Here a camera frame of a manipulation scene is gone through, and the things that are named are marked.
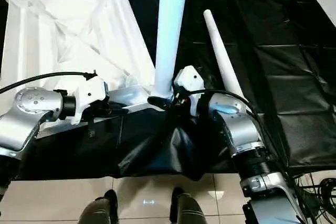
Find white plastic table top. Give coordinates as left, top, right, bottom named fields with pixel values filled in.
left=0, top=0, right=170, bottom=140

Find person's black shoes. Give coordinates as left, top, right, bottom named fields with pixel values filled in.
left=169, top=187, right=208, bottom=224
left=77, top=188, right=121, bottom=224

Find black plastic mat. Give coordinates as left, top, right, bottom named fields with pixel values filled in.
left=0, top=0, right=336, bottom=184

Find white flat board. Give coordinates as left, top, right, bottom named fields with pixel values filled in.
left=310, top=0, right=336, bottom=29

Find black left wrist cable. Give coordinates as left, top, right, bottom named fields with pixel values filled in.
left=0, top=70, right=98, bottom=95

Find black coiled cable bundle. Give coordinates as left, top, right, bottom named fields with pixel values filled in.
left=302, top=173, right=336, bottom=219

